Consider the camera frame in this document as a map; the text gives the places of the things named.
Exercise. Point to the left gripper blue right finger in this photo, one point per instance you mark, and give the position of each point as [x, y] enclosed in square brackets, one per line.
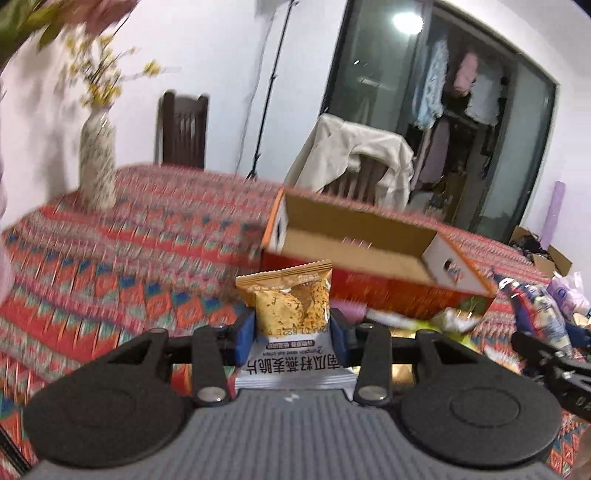
[339, 327]

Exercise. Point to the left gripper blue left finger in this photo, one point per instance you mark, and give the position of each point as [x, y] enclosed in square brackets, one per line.
[245, 333]

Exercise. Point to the gold oat crisp packet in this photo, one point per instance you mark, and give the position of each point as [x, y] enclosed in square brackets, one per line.
[293, 346]

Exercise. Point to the orange cardboard pumpkin box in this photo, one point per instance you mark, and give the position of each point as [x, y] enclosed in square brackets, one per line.
[380, 261]

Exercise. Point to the purple tissue pack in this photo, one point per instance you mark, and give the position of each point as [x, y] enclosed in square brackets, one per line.
[568, 293]

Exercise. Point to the white oat crisp packet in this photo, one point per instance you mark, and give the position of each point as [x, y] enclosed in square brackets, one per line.
[455, 321]

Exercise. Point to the cardboard box on floor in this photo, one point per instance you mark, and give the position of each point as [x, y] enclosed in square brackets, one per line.
[548, 260]

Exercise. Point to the chair under beige jacket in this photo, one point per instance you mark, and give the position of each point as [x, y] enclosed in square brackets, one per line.
[359, 182]

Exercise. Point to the purple rolled mat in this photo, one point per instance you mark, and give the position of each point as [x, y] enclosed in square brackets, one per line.
[553, 212]

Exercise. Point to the patterned red tablecloth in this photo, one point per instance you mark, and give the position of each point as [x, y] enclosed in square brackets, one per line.
[165, 255]

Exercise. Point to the beige jacket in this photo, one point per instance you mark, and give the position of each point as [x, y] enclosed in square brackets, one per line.
[336, 146]

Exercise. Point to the dark wooden chair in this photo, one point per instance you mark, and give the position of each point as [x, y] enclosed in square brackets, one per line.
[183, 123]

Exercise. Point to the floral ceramic vase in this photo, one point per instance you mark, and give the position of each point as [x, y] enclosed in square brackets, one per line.
[97, 161]

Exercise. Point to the light blue hanging shirt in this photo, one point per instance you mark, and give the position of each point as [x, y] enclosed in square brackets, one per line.
[427, 105]

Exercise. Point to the white hanging top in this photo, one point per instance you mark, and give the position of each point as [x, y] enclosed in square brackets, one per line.
[483, 105]

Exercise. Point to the pink hanging garment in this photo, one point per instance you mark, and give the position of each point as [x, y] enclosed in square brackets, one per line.
[466, 74]

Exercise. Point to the yellow blossom branches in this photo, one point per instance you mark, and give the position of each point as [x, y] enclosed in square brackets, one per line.
[93, 65]

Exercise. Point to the studio light on stand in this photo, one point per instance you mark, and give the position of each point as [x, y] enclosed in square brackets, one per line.
[252, 175]

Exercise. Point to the pink artificial roses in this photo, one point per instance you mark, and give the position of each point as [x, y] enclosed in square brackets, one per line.
[22, 19]

